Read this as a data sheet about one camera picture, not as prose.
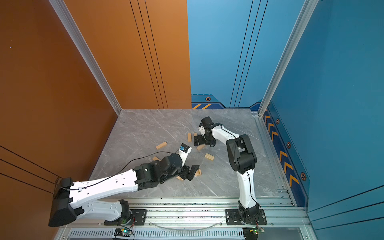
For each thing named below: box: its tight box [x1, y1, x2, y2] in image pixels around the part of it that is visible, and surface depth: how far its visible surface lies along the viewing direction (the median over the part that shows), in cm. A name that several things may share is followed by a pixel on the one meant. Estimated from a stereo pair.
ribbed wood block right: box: [204, 153, 215, 161], surface depth 96 cm
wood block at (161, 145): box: [155, 141, 168, 150], surface depth 101 cm
